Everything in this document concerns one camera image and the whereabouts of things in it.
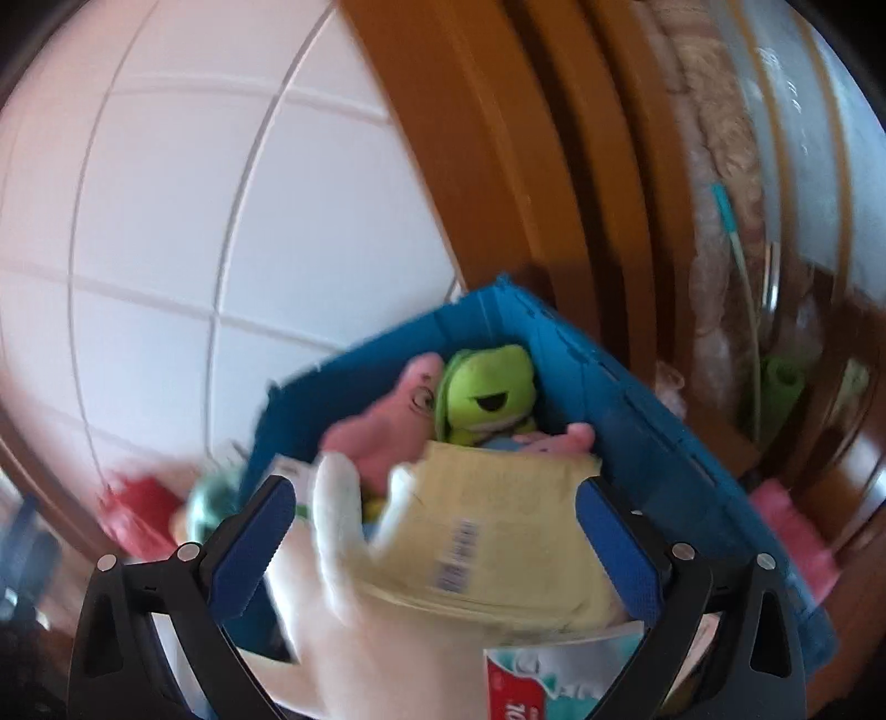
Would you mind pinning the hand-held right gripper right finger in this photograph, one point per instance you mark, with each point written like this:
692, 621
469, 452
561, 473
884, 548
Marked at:
616, 547

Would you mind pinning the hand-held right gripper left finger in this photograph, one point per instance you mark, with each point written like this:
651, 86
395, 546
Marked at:
253, 547

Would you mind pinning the yellow packet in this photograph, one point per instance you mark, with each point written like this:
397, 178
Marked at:
498, 526

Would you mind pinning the blue plastic crate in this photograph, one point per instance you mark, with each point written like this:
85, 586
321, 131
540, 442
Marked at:
657, 429

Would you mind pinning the red and green tissue pack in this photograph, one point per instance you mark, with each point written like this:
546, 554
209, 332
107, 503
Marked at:
540, 685

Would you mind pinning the pink plush toy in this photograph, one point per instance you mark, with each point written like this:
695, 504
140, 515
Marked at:
381, 429

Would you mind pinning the teal neck pillow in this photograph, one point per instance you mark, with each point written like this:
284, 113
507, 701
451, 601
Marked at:
207, 505

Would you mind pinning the red bear-face case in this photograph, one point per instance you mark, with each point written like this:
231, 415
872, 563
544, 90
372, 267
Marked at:
142, 509

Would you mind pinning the white hand-shaped plush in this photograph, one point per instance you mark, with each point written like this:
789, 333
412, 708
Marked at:
346, 623

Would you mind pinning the pink cloth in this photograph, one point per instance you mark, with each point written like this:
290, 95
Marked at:
796, 533

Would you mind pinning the green frog plush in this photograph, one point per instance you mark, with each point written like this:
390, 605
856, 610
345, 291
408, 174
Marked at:
484, 381

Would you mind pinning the green rolled mat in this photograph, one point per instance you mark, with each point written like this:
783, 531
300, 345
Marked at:
779, 388

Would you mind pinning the beige patterned curtain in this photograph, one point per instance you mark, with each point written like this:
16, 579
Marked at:
720, 173

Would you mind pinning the wooden wall frame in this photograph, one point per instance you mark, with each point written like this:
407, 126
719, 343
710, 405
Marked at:
519, 173

